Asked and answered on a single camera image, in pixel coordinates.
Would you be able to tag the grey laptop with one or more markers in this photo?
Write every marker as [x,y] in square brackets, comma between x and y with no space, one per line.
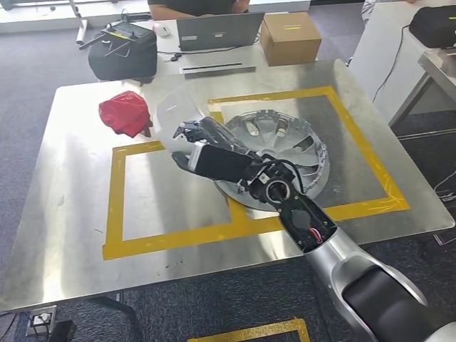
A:
[217,30]

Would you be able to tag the brown cardboard box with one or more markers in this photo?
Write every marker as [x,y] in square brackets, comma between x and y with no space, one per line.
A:
[288,37]

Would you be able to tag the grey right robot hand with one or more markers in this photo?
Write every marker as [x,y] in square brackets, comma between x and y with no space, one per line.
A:
[214,132]

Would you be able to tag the white computer mouse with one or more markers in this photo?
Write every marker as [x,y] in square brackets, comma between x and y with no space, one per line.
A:
[161,29]

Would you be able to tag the black fabric bag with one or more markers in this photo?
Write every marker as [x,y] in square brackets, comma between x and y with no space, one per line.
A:
[121,61]

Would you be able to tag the black case yellow label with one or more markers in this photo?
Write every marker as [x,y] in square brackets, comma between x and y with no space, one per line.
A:
[432,26]

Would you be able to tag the white curved shell part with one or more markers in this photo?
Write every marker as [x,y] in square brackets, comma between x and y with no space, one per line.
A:
[174,108]

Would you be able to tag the steel workbench table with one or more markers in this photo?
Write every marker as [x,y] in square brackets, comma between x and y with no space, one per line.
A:
[71,189]

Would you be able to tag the red crumpled cloth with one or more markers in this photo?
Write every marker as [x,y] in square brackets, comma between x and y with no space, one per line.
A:
[124,113]

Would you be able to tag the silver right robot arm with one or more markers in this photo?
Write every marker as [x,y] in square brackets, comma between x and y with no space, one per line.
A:
[356,274]

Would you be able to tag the silver wheel cover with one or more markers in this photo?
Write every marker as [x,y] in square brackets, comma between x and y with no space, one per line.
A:
[285,137]

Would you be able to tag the silver floor outlet box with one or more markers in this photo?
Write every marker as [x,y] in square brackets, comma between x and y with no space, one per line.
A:
[41,321]

